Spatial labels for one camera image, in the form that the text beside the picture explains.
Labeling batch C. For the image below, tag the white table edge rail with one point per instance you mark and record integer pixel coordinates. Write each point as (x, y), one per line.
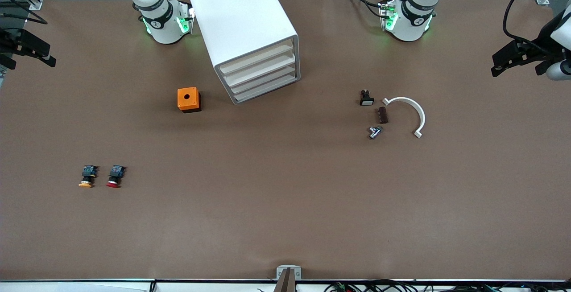
(80, 285)

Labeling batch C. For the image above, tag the orange button enclosure box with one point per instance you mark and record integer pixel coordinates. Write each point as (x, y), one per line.
(187, 99)

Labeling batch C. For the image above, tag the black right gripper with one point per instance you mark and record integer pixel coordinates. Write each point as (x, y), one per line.
(10, 43)

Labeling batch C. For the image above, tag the small black white switch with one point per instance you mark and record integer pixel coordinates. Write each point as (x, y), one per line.
(366, 99)

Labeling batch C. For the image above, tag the yellow mushroom push button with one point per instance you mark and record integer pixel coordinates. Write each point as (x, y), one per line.
(88, 177)

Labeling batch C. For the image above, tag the white plastic drawer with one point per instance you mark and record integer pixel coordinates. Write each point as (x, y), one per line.
(261, 70)
(267, 90)
(256, 58)
(264, 80)

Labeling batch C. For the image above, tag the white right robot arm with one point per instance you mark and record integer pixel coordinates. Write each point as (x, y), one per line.
(163, 20)

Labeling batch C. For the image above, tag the brown terminal block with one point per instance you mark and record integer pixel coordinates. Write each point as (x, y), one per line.
(382, 115)

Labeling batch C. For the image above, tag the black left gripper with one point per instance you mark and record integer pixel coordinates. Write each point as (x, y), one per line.
(533, 51)

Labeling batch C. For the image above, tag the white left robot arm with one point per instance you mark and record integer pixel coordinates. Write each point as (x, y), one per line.
(412, 20)

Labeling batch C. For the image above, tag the red mushroom push button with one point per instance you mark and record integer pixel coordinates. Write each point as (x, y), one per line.
(116, 177)

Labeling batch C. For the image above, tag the white drawer cabinet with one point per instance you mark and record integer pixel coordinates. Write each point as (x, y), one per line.
(238, 13)

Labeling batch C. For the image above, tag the silver metal T-nut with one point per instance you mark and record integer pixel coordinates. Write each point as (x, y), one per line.
(375, 132)

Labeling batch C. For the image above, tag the white curved plastic clamp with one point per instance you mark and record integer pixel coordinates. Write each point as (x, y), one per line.
(419, 113)

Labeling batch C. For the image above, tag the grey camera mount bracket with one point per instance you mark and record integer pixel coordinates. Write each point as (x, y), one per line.
(288, 276)

